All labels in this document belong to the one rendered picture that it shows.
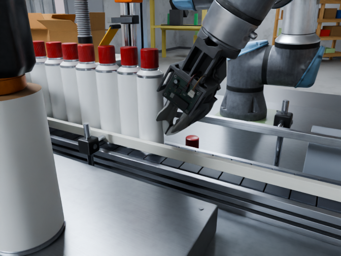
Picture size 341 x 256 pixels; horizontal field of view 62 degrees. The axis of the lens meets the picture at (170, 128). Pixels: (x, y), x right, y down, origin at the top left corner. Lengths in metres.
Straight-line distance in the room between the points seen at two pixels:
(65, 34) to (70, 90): 1.75
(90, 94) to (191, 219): 0.34
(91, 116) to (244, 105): 0.47
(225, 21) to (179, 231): 0.29
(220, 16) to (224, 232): 0.32
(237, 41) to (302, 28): 0.43
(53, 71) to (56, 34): 1.78
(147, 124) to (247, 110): 0.43
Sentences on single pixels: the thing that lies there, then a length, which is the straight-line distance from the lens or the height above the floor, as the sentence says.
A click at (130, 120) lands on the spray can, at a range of 0.58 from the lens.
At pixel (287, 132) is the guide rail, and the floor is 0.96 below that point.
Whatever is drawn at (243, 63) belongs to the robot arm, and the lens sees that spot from 0.87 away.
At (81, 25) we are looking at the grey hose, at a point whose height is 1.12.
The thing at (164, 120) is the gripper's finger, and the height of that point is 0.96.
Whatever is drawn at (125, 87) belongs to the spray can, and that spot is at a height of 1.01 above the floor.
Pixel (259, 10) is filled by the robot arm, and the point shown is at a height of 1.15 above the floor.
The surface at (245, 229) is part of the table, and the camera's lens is 0.49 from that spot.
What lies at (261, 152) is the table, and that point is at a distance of 0.73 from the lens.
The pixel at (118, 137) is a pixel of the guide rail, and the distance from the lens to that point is 0.58.
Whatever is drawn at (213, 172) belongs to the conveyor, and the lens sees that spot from 0.52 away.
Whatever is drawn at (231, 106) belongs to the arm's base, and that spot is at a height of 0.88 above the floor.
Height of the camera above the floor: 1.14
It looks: 22 degrees down
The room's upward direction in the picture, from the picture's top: straight up
